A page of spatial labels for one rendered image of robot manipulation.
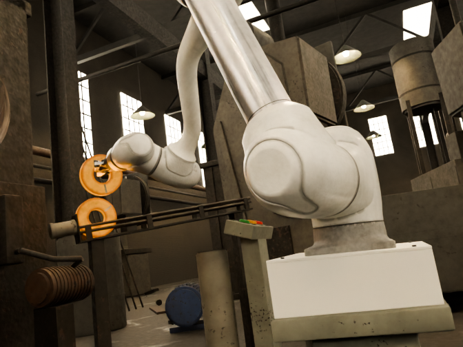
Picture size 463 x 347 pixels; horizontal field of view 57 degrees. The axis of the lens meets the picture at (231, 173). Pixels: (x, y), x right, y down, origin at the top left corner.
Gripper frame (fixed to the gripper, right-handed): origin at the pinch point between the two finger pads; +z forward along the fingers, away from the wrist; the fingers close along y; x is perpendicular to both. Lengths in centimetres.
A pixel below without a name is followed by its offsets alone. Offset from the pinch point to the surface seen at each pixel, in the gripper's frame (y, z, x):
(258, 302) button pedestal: 43, -30, -54
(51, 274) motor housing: -20.2, -6.1, -35.4
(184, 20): 419, 656, 485
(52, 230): -16.9, 7.0, -20.6
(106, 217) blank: 3.4, 8.3, -16.9
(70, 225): -10.4, 7.3, -19.1
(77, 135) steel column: 97, 412, 128
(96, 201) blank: 0.2, 8.6, -10.4
